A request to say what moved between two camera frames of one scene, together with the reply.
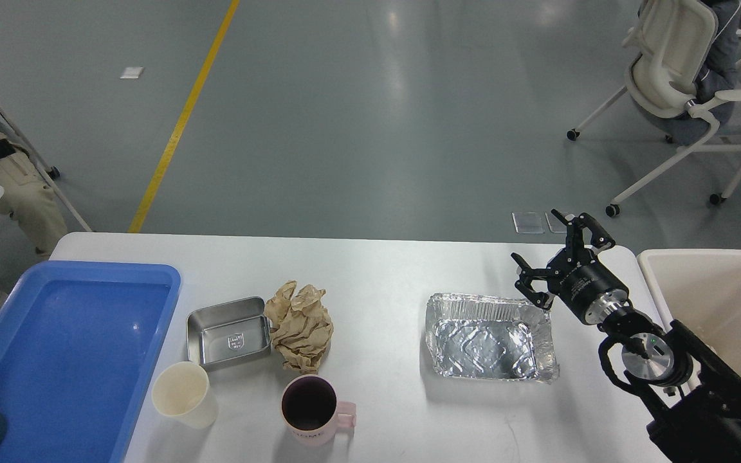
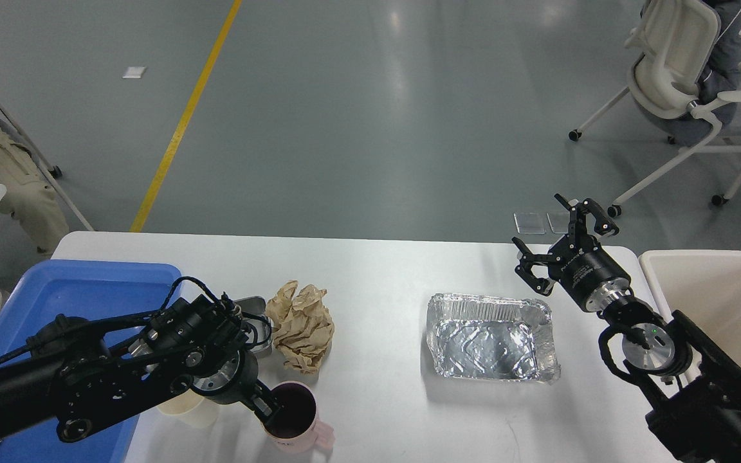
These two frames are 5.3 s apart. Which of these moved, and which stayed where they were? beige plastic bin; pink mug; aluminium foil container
Moved: pink mug
Stayed: aluminium foil container; beige plastic bin
